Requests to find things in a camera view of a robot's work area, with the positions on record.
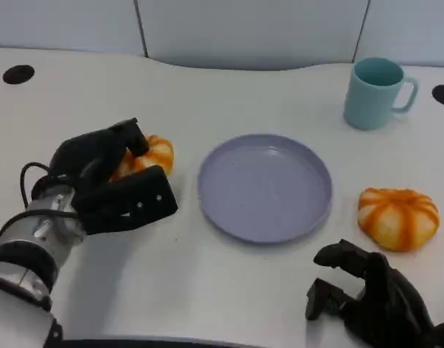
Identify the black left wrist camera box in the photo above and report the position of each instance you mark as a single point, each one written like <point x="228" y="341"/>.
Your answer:
<point x="131" y="203"/>

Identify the lilac plate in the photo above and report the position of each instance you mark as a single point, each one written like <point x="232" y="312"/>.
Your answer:
<point x="265" y="188"/>

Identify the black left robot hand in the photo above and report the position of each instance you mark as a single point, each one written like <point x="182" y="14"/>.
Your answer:
<point x="88" y="156"/>

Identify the orange white toy bread roll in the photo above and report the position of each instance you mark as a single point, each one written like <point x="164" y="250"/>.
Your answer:
<point x="158" y="154"/>
<point x="398" y="219"/>

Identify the pale green mug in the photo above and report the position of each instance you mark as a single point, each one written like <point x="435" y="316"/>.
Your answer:
<point x="370" y="99"/>

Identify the grey desk partition panel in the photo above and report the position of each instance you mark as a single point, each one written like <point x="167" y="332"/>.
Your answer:
<point x="62" y="23"/>
<point x="251" y="32"/>
<point x="407" y="29"/>

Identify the dark robot torso edge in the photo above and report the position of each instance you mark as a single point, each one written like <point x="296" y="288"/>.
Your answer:
<point x="153" y="344"/>

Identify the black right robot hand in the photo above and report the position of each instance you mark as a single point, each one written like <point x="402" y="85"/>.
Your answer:
<point x="392" y="308"/>

